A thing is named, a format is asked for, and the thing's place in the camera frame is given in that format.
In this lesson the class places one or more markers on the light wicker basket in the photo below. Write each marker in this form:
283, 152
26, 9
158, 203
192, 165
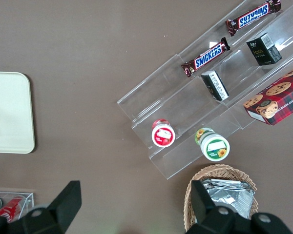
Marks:
234, 173

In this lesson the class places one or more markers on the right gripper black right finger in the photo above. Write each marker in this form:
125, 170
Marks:
205, 214

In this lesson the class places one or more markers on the beige plastic tray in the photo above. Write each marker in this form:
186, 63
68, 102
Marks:
9, 97

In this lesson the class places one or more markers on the green lid cup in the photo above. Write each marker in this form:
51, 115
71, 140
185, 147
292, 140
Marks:
215, 147

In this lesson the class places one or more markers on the red lid cup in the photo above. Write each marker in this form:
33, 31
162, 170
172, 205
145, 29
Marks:
163, 136

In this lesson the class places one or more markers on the clear acrylic bottle rack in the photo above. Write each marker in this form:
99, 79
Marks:
29, 202

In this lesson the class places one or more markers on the Snickers chocolate bar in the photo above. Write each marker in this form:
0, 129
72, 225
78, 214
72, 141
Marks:
206, 57
254, 15

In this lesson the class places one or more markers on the red plaid cookie box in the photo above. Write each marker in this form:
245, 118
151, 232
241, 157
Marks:
278, 102

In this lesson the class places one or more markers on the small black carton box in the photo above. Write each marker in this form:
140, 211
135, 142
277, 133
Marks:
263, 50
216, 85

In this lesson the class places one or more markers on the clear acrylic stepped display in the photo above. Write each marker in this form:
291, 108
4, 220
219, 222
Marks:
175, 102

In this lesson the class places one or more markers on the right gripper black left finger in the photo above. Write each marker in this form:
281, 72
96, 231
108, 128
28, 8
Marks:
63, 204

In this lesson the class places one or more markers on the stack of foil trays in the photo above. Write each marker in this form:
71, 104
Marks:
232, 197

